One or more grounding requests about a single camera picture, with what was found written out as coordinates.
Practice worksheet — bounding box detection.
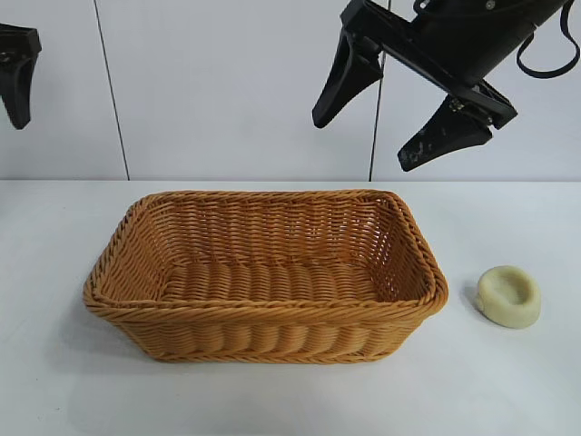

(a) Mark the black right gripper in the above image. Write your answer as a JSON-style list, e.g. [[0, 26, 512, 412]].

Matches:
[[311, 0, 573, 173]]

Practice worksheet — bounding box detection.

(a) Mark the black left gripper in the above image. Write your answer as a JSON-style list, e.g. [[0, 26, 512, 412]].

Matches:
[[0, 25, 42, 131]]

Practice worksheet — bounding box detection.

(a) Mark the brown woven wicker basket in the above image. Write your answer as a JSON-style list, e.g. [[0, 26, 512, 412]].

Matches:
[[82, 189, 450, 364]]

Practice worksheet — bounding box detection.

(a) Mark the black right arm cable loop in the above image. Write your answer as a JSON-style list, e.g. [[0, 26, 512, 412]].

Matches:
[[516, 0, 581, 79]]

